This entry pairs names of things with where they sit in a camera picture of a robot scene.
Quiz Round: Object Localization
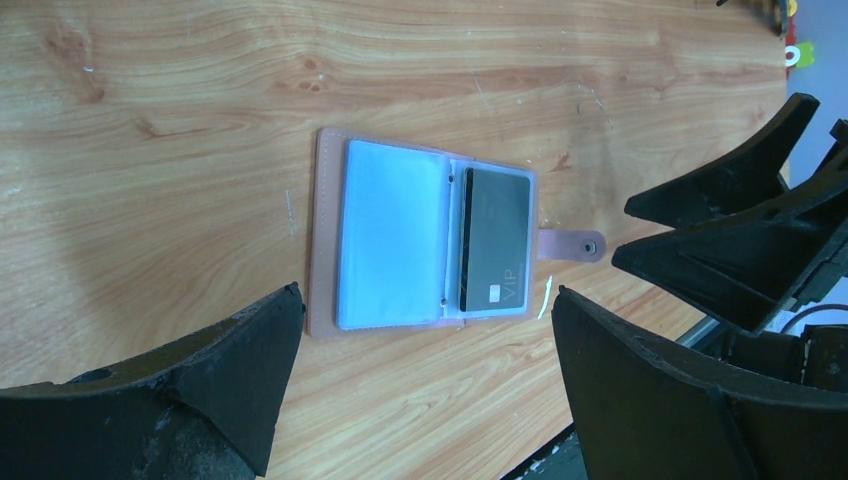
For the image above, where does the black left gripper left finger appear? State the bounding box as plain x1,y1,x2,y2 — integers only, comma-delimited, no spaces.
1,283,306,479

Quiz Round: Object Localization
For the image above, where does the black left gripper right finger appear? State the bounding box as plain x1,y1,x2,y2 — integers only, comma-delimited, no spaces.
552,288,847,479

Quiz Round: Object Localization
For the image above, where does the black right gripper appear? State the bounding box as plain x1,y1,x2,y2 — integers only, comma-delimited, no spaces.
612,93,847,391

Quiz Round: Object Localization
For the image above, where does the black VIP credit card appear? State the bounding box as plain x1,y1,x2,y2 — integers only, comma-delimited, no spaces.
459,168,531,312

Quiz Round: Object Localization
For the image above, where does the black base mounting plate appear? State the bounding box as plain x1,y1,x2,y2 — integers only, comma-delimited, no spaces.
502,424,588,480

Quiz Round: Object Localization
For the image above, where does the green white toy piece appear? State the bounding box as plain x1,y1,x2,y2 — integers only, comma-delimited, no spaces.
785,42,815,70

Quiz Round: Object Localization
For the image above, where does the red yellow toy piece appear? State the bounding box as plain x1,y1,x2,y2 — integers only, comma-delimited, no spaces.
786,0,798,18

